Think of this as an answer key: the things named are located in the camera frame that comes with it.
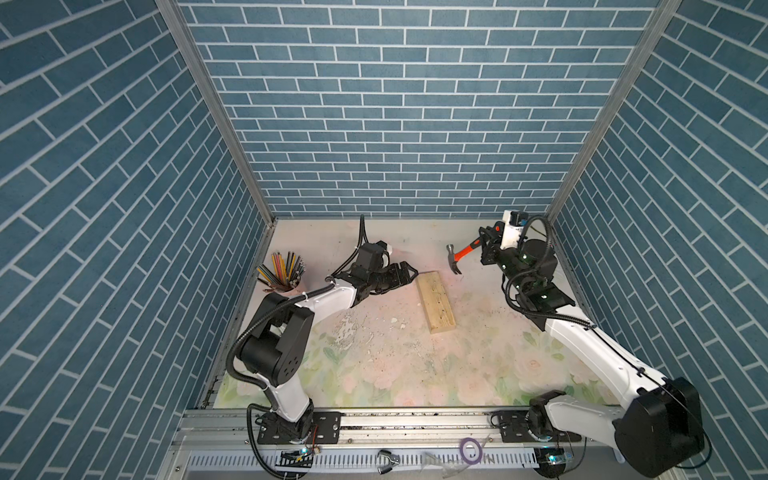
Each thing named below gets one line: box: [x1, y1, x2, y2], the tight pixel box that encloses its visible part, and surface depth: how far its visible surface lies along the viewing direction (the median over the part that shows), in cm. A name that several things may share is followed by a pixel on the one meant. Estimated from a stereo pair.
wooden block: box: [416, 271, 456, 334], surface depth 95 cm
